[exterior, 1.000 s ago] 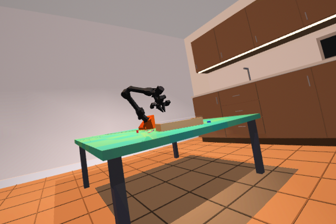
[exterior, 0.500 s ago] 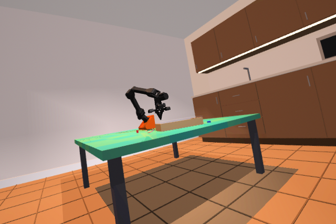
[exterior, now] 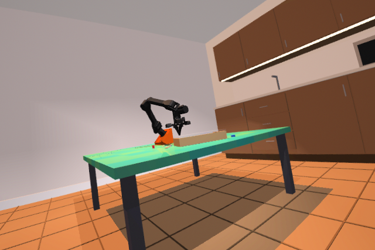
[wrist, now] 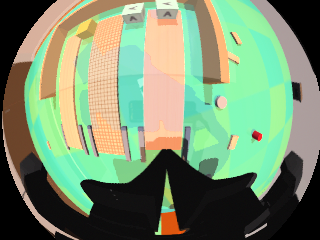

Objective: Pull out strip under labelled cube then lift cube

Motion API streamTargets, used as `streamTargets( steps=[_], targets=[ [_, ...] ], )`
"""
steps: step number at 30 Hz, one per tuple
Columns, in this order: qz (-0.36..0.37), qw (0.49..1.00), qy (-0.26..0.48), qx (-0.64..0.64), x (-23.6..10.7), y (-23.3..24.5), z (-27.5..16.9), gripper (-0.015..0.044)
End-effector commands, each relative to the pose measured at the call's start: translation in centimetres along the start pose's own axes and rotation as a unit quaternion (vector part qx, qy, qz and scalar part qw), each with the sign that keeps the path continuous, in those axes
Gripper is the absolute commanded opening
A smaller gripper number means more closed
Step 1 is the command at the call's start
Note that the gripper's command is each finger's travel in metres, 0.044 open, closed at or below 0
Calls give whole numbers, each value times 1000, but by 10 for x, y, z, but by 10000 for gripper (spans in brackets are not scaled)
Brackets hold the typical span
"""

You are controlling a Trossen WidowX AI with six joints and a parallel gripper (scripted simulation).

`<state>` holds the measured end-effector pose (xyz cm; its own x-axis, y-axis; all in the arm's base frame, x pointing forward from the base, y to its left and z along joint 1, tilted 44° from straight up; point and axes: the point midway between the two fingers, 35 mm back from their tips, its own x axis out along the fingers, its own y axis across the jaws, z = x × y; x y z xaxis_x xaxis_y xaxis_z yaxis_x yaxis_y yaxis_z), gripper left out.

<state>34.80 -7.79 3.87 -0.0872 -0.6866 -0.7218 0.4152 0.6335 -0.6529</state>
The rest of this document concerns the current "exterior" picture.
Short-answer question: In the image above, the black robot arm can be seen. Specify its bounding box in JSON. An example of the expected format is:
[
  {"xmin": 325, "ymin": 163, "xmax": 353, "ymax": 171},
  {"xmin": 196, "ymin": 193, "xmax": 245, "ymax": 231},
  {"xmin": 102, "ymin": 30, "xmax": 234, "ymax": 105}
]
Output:
[{"xmin": 140, "ymin": 97, "xmax": 189, "ymax": 137}]

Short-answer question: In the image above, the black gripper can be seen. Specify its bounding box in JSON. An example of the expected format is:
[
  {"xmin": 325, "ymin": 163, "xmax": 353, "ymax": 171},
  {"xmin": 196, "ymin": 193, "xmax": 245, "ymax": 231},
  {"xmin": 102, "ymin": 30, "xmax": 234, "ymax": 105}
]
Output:
[{"xmin": 165, "ymin": 115, "xmax": 190, "ymax": 136}]

